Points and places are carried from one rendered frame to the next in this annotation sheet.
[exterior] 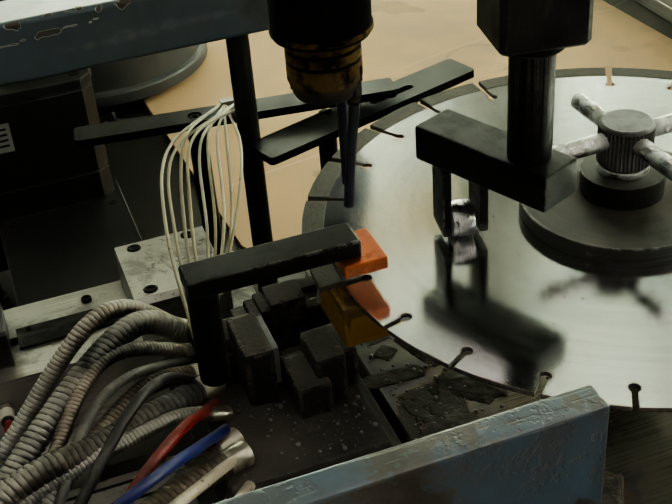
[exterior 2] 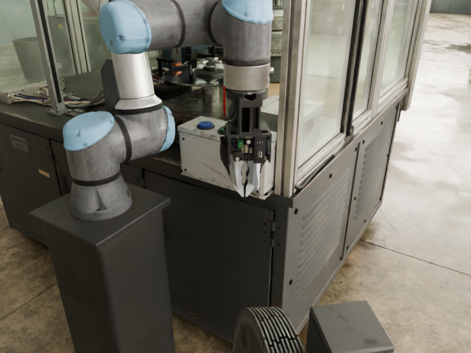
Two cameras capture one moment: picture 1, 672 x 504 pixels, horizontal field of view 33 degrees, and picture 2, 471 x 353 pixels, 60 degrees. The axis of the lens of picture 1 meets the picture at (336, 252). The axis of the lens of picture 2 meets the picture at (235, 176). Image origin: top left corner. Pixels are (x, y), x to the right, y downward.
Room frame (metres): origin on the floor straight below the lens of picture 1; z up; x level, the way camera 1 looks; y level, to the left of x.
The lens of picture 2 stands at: (-0.34, -1.36, 1.29)
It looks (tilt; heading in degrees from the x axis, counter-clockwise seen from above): 27 degrees down; 50
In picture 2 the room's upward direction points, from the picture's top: straight up
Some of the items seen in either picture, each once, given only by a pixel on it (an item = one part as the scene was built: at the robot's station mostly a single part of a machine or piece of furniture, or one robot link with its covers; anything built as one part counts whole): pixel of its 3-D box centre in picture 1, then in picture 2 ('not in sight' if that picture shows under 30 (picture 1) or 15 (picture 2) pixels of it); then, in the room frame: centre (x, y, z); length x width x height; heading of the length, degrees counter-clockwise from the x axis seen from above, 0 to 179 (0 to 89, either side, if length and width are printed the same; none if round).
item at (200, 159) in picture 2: not in sight; (230, 155); (0.32, -0.54, 0.82); 0.28 x 0.11 x 0.15; 108
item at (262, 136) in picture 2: not in sight; (247, 124); (0.10, -0.86, 1.05); 0.09 x 0.08 x 0.12; 57
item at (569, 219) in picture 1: (621, 187); (209, 69); (0.53, -0.16, 0.96); 0.11 x 0.11 x 0.03
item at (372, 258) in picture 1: (287, 304); (168, 68); (0.48, 0.03, 0.95); 0.10 x 0.03 x 0.07; 108
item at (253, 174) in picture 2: not in sight; (254, 178); (0.12, -0.86, 0.94); 0.06 x 0.03 x 0.09; 57
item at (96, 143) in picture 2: not in sight; (94, 143); (-0.02, -0.44, 0.91); 0.13 x 0.12 x 0.14; 0
